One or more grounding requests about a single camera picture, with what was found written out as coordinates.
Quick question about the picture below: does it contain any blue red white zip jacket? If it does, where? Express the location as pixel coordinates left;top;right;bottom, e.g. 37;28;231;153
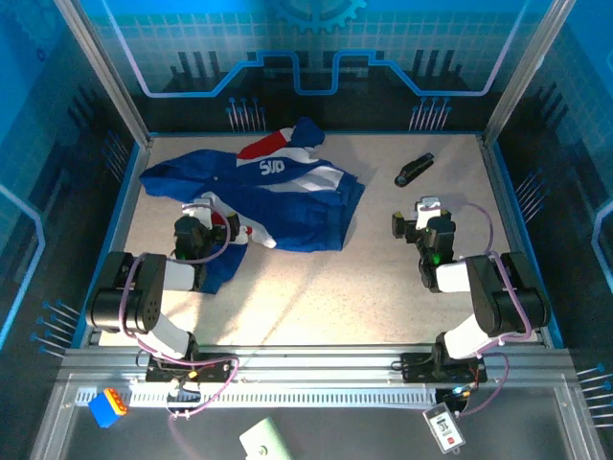
138;116;366;294

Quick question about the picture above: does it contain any black handheld tool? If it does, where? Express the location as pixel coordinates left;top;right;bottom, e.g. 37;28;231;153
394;151;436;188

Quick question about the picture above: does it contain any white badge card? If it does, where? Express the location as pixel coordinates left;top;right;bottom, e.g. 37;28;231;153
422;402;467;454

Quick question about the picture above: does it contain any blue orange toy block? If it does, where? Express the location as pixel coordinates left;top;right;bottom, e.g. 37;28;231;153
87;387;131;429

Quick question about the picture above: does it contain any pale green card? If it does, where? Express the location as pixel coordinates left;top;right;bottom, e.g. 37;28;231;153
238;416;294;460

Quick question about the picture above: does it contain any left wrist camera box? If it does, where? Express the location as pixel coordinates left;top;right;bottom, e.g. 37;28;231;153
183;193;216;226

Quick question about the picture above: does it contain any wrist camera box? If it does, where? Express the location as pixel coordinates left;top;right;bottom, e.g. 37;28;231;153
183;193;216;226
415;195;443;227

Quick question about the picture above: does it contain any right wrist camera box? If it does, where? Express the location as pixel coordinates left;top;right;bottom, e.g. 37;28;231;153
415;195;443;227

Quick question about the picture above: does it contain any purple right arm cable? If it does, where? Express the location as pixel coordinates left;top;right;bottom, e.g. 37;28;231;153
443;200;534;417

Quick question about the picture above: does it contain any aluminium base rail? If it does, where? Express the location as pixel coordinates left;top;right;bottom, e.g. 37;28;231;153
60;345;572;380

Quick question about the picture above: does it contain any slotted grey cable duct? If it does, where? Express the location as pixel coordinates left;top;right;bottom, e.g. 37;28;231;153
76;386;438;409

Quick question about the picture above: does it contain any aluminium frame post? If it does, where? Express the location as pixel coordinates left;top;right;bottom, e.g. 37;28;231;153
53;0;153;146
480;0;562;146

